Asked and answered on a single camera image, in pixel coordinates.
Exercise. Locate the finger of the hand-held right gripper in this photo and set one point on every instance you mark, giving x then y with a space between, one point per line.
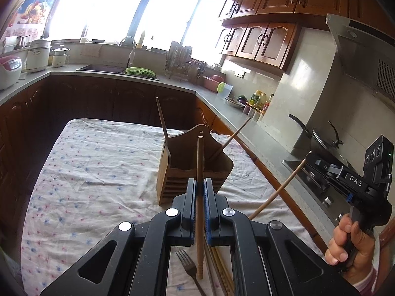
319 162

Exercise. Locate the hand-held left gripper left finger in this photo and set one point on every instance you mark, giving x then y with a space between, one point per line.
193 212

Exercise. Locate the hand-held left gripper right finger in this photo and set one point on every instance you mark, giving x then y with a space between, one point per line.
207 212

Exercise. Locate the wooden utensil holder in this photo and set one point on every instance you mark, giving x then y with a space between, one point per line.
182 166

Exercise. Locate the brown wooden chopstick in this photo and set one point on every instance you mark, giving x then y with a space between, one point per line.
277 189
234 134
200 160
162 120

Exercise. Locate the person's right forearm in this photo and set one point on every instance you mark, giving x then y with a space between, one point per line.
370 283

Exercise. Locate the person's right hand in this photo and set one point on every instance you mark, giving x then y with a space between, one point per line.
361 246

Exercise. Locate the glass wok lid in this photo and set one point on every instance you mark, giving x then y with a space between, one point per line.
325 141

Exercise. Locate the gas stove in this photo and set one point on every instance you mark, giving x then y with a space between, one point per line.
311 188

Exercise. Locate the metal fork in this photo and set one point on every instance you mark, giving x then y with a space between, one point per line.
188 268

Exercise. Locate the patterned brown chopstick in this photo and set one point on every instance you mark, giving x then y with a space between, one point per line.
222 271

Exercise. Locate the small spice jar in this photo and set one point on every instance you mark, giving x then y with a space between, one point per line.
257 116
246 109
251 112

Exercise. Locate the yellow oil bottle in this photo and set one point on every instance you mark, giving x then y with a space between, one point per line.
263 100

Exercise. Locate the green label oil bottle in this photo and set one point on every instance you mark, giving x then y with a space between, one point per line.
254 98

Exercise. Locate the purple eggplant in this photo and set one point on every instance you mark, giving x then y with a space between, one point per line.
242 99

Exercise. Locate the shallow plate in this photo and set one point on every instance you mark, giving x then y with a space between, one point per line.
233 101

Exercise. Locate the floral tablecloth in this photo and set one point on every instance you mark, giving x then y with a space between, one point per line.
92 175

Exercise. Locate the steel range hood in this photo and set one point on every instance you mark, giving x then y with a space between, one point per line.
364 52

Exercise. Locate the clear container green lid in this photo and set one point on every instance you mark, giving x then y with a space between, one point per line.
225 90

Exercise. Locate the pink plastic basin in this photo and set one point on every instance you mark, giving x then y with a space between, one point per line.
211 83

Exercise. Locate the green plastic basket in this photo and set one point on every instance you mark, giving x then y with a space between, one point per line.
140 72

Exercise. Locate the dark wooden base cabinets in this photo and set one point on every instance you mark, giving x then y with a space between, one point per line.
92 98

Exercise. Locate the wooden cutting board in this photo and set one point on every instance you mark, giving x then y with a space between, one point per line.
180 51

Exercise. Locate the kitchen sink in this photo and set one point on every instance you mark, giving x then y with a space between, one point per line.
101 68

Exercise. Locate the steel faucet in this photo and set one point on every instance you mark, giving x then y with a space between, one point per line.
132 52

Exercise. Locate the yellow dish soap bottle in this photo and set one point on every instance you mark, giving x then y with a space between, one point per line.
141 40

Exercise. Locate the beige dish towel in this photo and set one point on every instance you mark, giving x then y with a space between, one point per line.
91 49

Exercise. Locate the small white electric pot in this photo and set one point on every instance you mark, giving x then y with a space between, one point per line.
60 58

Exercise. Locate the kitchen window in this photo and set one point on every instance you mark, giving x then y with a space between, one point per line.
139 6

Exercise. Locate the large white cooker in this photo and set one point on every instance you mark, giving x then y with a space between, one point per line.
38 55

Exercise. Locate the pink white rice cooker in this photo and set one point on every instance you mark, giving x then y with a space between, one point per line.
9 72

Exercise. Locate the steel kettle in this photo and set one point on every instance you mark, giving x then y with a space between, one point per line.
22 42

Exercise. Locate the white paper roll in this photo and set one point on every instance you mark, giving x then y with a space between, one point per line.
8 44

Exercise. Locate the wall socket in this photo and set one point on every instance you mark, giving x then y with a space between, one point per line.
240 74

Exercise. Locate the short wooden wall cabinets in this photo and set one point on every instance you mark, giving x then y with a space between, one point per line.
259 43

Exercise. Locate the fruit wall poster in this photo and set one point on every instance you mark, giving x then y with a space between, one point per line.
37 9

